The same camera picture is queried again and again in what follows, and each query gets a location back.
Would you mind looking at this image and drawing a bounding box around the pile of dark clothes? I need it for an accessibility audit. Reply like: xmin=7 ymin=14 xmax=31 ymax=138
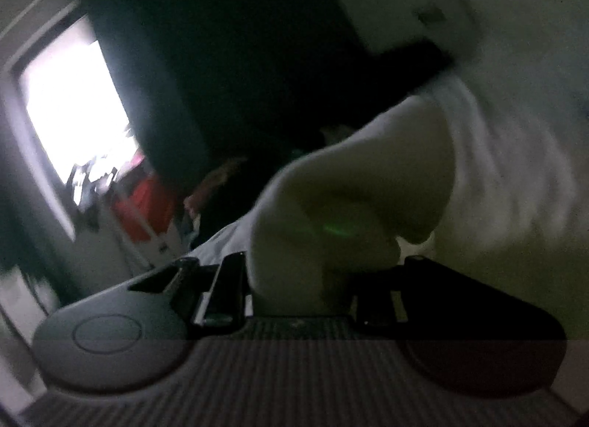
xmin=184 ymin=158 xmax=260 ymax=251

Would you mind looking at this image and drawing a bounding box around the red bag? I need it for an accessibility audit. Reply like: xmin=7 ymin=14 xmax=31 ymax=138
xmin=113 ymin=175 xmax=178 ymax=242

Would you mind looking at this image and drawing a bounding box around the dark green right curtain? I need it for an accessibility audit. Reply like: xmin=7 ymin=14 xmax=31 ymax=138
xmin=81 ymin=0 xmax=454 ymax=189

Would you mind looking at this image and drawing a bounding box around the silver camera tripod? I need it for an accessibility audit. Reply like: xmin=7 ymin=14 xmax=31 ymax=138
xmin=66 ymin=154 xmax=158 ymax=272

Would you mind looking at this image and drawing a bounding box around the window with dark frame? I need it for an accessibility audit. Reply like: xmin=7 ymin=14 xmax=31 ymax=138
xmin=7 ymin=1 xmax=145 ymax=239

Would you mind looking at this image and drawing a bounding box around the black wall outlet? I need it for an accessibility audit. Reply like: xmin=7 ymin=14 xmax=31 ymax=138
xmin=413 ymin=4 xmax=447 ymax=29

